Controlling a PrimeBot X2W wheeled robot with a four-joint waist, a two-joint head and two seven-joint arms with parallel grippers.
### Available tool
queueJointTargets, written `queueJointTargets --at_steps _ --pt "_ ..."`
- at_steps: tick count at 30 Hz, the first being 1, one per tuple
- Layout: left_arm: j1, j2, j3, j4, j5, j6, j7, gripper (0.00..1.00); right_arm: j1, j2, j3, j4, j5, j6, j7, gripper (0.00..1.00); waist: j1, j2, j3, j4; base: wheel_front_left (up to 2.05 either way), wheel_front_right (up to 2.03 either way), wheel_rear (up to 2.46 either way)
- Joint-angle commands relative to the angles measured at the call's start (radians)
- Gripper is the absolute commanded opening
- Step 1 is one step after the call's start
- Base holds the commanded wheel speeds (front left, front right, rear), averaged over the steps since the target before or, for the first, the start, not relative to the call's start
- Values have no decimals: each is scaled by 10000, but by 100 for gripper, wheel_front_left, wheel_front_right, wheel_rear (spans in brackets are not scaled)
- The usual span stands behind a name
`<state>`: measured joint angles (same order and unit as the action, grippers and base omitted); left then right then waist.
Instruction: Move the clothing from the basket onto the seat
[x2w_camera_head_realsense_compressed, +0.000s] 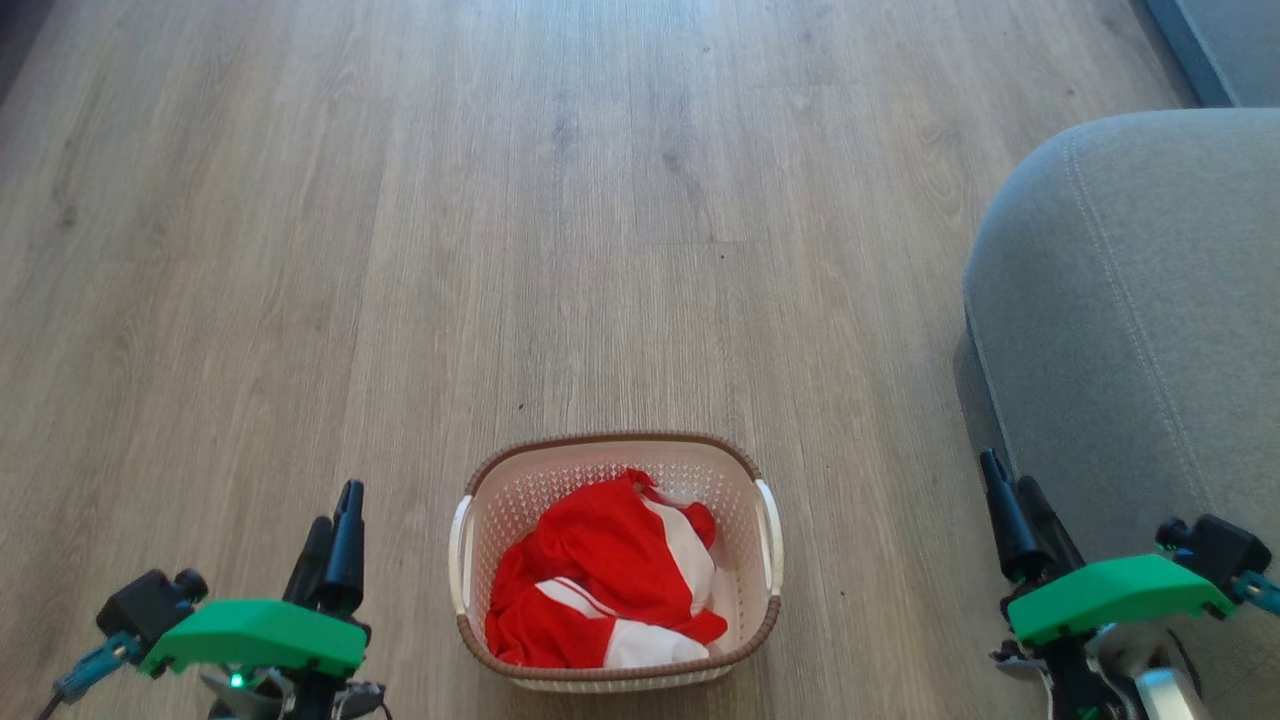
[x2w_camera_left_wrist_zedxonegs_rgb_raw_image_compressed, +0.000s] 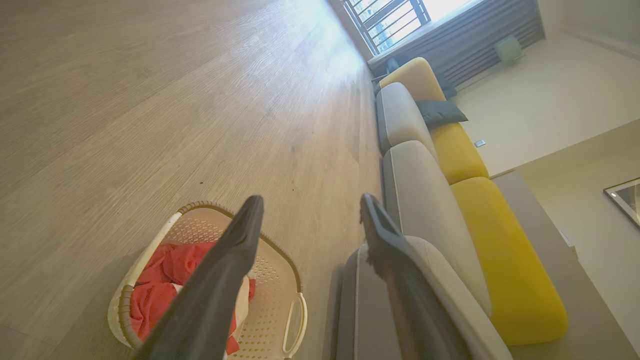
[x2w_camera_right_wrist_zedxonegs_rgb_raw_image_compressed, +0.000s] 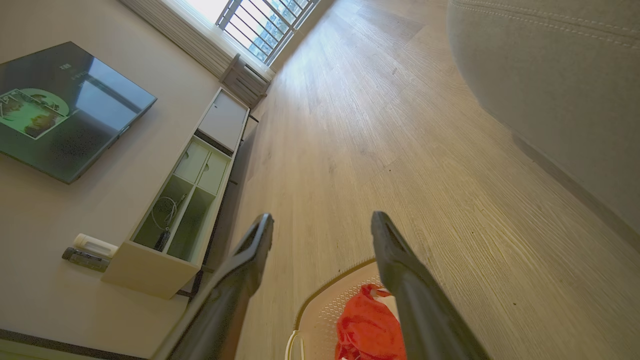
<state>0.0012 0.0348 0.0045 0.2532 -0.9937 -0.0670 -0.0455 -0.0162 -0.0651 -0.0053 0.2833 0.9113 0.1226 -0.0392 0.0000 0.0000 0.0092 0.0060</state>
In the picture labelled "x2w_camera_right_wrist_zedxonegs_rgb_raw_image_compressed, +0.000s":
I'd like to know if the wall-mounted flat television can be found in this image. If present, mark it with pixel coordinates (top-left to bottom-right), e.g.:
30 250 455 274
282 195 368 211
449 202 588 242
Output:
0 41 158 185

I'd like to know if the white pleated curtain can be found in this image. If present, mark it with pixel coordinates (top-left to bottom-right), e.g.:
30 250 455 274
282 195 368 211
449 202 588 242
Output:
117 0 276 81

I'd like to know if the red cloth garment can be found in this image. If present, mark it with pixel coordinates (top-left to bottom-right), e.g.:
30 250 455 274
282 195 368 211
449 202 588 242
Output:
334 283 408 360

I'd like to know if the cream perforated laundry basket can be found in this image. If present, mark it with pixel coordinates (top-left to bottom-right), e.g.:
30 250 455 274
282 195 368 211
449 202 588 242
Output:
285 257 408 360

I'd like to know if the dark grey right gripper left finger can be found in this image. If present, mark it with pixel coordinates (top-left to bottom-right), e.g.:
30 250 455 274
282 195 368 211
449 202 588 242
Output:
152 213 275 360

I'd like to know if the white open-shelf TV cabinet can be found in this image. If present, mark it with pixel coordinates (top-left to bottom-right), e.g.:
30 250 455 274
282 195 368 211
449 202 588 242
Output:
101 87 251 300

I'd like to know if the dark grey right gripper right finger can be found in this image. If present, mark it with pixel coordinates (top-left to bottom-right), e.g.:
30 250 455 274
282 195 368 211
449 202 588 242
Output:
370 210 493 360

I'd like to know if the grey fabric sofa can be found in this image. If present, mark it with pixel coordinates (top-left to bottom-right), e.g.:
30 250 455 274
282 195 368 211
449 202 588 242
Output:
446 0 640 237

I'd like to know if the grey window railing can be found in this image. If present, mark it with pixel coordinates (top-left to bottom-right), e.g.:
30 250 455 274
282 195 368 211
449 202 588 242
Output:
216 0 321 66

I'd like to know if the coiled white cable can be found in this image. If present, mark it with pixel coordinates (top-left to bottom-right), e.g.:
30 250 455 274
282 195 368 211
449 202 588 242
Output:
151 194 188 252

